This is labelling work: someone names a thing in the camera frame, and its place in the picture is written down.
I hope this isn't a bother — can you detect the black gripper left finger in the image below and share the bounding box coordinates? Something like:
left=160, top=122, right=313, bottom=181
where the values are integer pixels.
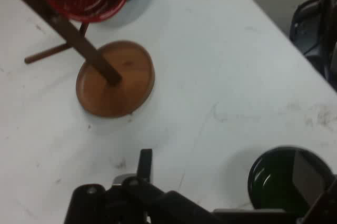
left=63, top=149, right=222, bottom=224

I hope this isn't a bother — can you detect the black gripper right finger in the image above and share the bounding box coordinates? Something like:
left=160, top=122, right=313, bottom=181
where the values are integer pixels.
left=293, top=150, right=337, bottom=224

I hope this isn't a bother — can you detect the dark green enamel mug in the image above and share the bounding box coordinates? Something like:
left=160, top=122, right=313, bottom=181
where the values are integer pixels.
left=247, top=146, right=337, bottom=210

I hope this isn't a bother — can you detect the wooden mug tree stand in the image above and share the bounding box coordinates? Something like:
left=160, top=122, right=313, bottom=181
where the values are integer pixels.
left=0, top=0, right=156, bottom=118

